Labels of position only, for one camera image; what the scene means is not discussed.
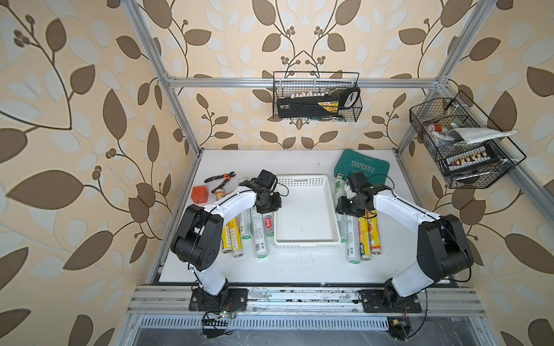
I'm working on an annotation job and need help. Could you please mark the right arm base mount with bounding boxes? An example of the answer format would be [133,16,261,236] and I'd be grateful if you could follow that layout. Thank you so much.
[359,289,423,314]

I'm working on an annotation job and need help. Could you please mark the socket bit set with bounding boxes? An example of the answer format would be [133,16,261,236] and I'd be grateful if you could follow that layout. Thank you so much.
[439,145,501,174]

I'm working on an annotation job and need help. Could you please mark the red cube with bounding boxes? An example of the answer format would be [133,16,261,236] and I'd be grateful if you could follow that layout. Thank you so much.
[190,186,209,205]

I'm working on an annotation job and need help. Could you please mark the wire basket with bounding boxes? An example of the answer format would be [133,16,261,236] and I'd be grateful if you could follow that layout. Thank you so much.
[272,70,363,122]
[409,91,527,189]

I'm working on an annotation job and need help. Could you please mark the orange black pliers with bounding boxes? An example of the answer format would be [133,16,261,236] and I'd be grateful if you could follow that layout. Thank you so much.
[204,171,236,194]

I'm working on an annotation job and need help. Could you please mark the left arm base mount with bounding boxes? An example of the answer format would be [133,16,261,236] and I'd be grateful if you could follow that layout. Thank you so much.
[188,288,248,314]

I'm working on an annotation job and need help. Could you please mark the right wire basket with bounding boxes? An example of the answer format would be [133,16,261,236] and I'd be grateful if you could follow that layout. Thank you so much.
[409,91,527,189]

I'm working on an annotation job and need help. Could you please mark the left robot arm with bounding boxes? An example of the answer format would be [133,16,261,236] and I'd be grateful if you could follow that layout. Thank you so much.
[170,170,281,296]

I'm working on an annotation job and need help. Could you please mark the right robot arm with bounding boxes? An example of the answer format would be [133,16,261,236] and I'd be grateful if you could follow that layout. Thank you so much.
[336,172,474,304]

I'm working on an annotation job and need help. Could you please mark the white green wrap roll long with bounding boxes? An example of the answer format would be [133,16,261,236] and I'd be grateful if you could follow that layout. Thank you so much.
[251,207,268,259]

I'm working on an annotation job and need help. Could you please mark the white plastic basket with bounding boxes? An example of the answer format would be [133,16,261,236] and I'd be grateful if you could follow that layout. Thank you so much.
[274,174,341,248]

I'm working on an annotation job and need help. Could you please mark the white wrap roll red label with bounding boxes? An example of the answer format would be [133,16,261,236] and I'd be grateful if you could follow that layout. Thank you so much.
[263,212,275,237]

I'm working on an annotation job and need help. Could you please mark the green tool case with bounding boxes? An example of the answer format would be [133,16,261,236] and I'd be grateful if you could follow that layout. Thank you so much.
[333,149,390,185]

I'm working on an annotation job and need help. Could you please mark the white paper bundle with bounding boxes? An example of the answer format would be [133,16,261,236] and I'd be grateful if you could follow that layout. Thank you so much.
[446,128,517,144]

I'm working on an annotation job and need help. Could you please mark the back wire basket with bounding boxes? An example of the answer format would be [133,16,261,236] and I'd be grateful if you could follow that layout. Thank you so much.
[272,70,363,122]

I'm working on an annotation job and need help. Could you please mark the black yellow tool box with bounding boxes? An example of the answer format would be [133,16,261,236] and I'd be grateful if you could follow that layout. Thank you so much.
[274,86,362,121]

